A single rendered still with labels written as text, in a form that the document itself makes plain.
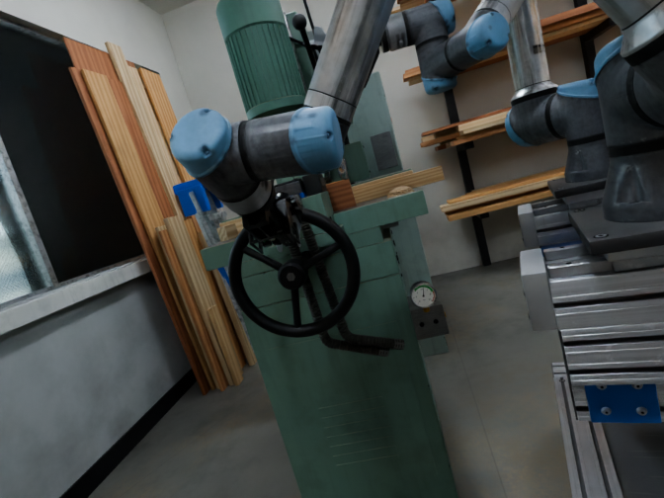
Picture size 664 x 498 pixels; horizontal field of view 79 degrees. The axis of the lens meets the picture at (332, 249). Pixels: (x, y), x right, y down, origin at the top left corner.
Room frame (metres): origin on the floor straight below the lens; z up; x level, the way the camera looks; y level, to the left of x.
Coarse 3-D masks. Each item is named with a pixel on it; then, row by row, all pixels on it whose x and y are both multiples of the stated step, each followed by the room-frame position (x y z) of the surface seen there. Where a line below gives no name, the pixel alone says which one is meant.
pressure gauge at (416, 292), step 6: (420, 282) 0.94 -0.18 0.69; (426, 282) 0.94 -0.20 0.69; (414, 288) 0.93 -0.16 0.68; (420, 288) 0.93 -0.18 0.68; (426, 288) 0.93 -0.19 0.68; (432, 288) 0.92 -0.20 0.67; (414, 294) 0.93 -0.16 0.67; (420, 294) 0.93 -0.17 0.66; (426, 294) 0.93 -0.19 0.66; (432, 294) 0.93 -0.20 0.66; (414, 300) 0.93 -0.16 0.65; (420, 300) 0.93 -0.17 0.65; (426, 300) 0.93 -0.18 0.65; (432, 300) 0.93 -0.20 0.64; (420, 306) 0.93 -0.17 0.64; (426, 306) 0.93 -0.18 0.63
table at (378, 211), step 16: (416, 192) 0.99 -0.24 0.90; (352, 208) 1.01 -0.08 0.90; (368, 208) 1.00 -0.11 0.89; (384, 208) 1.00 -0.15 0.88; (400, 208) 0.99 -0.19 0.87; (416, 208) 0.99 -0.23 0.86; (352, 224) 1.01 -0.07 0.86; (368, 224) 1.01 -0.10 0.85; (384, 224) 1.00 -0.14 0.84; (304, 240) 0.94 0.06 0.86; (320, 240) 0.93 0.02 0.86; (208, 256) 1.07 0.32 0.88; (224, 256) 1.07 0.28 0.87; (272, 256) 0.95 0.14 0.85
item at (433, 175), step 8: (432, 168) 1.13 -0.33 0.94; (440, 168) 1.12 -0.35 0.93; (408, 176) 1.14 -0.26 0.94; (416, 176) 1.13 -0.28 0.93; (424, 176) 1.13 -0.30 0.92; (432, 176) 1.13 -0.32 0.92; (440, 176) 1.12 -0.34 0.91; (376, 184) 1.15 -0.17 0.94; (384, 184) 1.15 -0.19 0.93; (392, 184) 1.15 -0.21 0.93; (400, 184) 1.14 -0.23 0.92; (408, 184) 1.14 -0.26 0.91; (416, 184) 1.14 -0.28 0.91; (424, 184) 1.13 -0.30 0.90; (360, 192) 1.16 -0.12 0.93; (368, 192) 1.16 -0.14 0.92; (376, 192) 1.15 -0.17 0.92; (384, 192) 1.15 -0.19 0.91; (360, 200) 1.16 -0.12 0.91; (368, 200) 1.16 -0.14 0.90
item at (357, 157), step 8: (352, 144) 1.32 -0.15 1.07; (360, 144) 1.31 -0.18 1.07; (344, 152) 1.32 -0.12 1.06; (352, 152) 1.32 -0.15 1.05; (360, 152) 1.31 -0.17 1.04; (352, 160) 1.32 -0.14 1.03; (360, 160) 1.32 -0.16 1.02; (352, 168) 1.32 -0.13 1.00; (360, 168) 1.32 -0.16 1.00; (368, 168) 1.32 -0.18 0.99; (352, 176) 1.32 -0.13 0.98; (360, 176) 1.32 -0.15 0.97; (368, 176) 1.31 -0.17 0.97
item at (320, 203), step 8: (304, 200) 0.93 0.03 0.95; (312, 200) 0.93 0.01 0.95; (320, 200) 0.93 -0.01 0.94; (328, 200) 1.02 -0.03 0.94; (312, 208) 0.93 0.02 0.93; (320, 208) 0.93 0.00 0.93; (328, 208) 0.98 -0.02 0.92; (328, 216) 0.94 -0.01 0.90; (312, 224) 0.93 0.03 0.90; (320, 232) 0.93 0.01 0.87
